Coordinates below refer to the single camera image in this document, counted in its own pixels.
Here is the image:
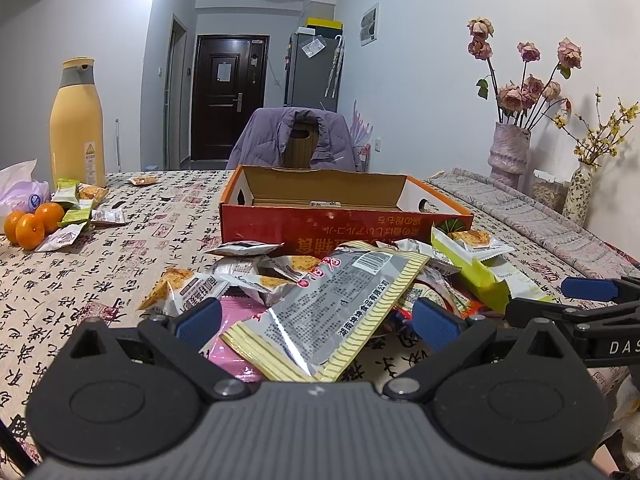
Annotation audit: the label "pink snack packet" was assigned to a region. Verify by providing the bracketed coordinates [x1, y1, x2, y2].
[206, 294, 271, 384]

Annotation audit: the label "green yellow snack packet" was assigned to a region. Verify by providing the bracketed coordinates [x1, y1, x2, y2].
[444, 254, 553, 314]

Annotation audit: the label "orange cracker snack packet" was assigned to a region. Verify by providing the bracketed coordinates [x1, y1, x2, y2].
[431, 228, 515, 264]

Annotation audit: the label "large silver yellow snack bag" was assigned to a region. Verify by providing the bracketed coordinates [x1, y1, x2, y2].
[221, 240, 428, 382]

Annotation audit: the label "pink folded runner cloth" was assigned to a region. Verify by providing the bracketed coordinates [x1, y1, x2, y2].
[426, 168, 639, 278]

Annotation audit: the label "cracker packet on table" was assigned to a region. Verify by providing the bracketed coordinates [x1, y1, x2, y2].
[138, 268, 229, 318]

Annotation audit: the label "speckled small vase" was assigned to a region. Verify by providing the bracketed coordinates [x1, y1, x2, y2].
[562, 162, 593, 226]

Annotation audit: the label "patterned table cloth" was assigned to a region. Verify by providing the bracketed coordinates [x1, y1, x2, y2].
[0, 168, 640, 470]

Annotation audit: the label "silver snack packet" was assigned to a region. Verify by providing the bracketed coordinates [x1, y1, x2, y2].
[204, 240, 282, 258]

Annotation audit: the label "glass jar with grains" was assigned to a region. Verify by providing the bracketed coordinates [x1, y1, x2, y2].
[530, 169, 570, 212]

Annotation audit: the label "yellow flower branches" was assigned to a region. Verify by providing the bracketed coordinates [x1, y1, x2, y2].
[551, 89, 639, 169]

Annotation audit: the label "white pink small packet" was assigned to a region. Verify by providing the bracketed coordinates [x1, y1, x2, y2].
[35, 222, 88, 252]

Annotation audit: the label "small snack near bottle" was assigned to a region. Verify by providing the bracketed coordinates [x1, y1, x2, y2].
[128, 176, 157, 186]

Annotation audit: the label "pink ceramic vase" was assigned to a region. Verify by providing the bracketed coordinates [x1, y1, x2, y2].
[488, 122, 532, 188]

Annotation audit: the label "orange cardboard box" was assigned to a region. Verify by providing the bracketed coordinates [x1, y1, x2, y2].
[219, 166, 473, 257]

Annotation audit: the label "orange mandarin back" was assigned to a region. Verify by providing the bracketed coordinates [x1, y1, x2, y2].
[35, 202, 65, 235]

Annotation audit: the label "orange mandarin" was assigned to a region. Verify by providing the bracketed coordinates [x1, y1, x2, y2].
[3, 210, 25, 245]
[14, 214, 46, 250]
[35, 202, 65, 235]

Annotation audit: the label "orange mandarin front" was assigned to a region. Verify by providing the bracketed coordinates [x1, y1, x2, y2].
[14, 214, 46, 250]

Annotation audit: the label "green snack bar packet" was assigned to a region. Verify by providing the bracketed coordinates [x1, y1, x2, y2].
[51, 178, 79, 208]

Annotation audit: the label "orange mandarin left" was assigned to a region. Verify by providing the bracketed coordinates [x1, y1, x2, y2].
[3, 210, 25, 245]

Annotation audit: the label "dried pink roses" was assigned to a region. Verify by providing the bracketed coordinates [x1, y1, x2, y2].
[466, 18, 584, 131]

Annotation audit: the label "purple jacket on chair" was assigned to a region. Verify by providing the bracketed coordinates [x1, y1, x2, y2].
[226, 107, 361, 172]

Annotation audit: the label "wooden chair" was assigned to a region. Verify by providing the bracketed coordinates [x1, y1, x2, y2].
[282, 122, 319, 169]

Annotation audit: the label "yellow thermos bottle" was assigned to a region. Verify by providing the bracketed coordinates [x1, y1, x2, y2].
[49, 58, 105, 188]

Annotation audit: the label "dark entrance door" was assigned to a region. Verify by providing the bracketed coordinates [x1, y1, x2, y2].
[191, 35, 269, 160]

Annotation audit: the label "grey refrigerator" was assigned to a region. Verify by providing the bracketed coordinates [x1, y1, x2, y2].
[284, 27, 345, 112]

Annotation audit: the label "yellow box on fridge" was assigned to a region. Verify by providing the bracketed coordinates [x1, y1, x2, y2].
[306, 18, 343, 30]

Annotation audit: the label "wall picture frame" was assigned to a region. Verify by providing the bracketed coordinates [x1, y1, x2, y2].
[359, 3, 380, 47]

